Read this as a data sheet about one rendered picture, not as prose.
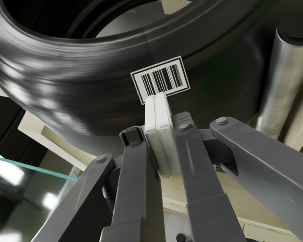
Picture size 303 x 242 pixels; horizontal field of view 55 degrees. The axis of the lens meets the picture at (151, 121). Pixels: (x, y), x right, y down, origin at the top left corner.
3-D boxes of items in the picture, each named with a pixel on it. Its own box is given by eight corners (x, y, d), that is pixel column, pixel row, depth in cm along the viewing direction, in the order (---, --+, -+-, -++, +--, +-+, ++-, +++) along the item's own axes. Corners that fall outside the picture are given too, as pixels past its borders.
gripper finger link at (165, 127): (157, 127, 15) (171, 124, 15) (154, 93, 22) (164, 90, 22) (174, 175, 16) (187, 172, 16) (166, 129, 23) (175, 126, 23)
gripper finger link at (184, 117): (177, 150, 14) (239, 131, 13) (170, 115, 18) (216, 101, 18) (186, 176, 14) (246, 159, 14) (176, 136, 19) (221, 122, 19)
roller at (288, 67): (253, 153, 61) (251, 133, 63) (276, 152, 60) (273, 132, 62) (280, 42, 30) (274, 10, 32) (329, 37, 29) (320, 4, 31)
